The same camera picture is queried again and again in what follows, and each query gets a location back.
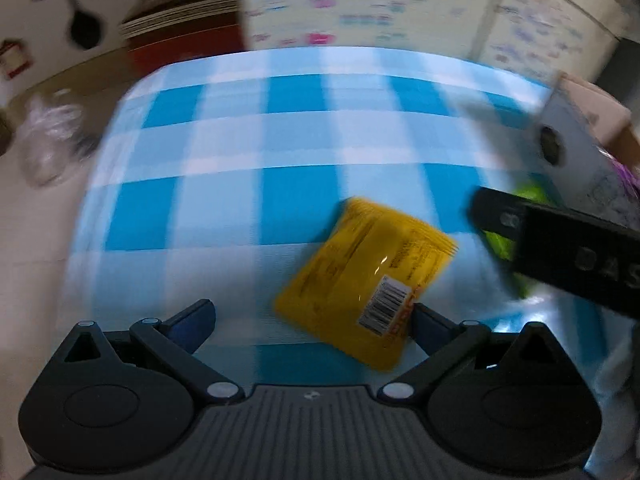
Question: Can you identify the green snack packet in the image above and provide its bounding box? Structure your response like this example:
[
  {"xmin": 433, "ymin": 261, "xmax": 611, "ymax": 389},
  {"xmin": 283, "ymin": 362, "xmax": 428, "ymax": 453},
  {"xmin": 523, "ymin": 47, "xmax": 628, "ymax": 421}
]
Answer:
[{"xmin": 482, "ymin": 182, "xmax": 556, "ymax": 302}]

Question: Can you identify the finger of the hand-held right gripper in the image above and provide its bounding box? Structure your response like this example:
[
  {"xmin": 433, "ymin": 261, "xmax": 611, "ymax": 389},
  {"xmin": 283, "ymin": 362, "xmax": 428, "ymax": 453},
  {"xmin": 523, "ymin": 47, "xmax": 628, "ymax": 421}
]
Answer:
[{"xmin": 466, "ymin": 186, "xmax": 526, "ymax": 243}]

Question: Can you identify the purple snack packet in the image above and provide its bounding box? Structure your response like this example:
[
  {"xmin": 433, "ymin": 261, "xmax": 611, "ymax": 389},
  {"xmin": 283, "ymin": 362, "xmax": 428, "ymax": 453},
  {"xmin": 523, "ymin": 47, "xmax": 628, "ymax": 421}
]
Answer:
[{"xmin": 611, "ymin": 152, "xmax": 640, "ymax": 193}]

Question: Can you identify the red frame wall sticker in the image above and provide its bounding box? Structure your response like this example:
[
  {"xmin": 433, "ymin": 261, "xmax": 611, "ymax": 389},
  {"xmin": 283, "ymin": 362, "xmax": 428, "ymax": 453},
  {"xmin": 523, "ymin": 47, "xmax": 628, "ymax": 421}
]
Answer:
[{"xmin": 0, "ymin": 39, "xmax": 35, "ymax": 82}]

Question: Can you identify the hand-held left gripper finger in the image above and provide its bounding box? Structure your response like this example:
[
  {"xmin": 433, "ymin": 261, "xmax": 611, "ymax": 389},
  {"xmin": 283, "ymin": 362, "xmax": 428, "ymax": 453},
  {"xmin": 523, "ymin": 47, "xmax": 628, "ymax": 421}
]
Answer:
[{"xmin": 64, "ymin": 298, "xmax": 247, "ymax": 402}]

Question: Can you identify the blue checked tablecloth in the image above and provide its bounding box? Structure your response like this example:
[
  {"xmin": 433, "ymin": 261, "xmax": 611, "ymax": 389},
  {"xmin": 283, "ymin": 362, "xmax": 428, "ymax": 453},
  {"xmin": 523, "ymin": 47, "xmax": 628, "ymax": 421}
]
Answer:
[{"xmin": 64, "ymin": 47, "xmax": 640, "ymax": 463}]

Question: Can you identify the clear plastic bag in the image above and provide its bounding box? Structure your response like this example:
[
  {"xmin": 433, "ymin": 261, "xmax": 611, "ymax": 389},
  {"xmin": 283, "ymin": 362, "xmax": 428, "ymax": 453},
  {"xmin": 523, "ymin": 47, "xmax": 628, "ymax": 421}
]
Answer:
[{"xmin": 16, "ymin": 89, "xmax": 98, "ymax": 187}]

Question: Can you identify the black ladle wall sticker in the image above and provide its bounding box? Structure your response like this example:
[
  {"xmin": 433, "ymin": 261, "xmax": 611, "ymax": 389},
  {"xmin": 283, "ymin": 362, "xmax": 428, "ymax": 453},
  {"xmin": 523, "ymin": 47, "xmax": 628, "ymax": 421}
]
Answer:
[{"xmin": 59, "ymin": 0, "xmax": 107, "ymax": 52}]

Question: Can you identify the yellow snack packet with barcode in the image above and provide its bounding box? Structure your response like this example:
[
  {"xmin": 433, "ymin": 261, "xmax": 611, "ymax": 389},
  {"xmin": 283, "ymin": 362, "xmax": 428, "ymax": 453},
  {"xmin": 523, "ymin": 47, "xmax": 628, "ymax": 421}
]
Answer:
[{"xmin": 273, "ymin": 196, "xmax": 460, "ymax": 373}]

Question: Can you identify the cream cabinet with stickers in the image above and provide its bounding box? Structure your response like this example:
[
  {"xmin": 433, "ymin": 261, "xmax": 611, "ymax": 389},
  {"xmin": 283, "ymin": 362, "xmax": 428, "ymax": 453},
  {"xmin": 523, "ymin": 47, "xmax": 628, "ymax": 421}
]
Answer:
[{"xmin": 239, "ymin": 0, "xmax": 637, "ymax": 97}]

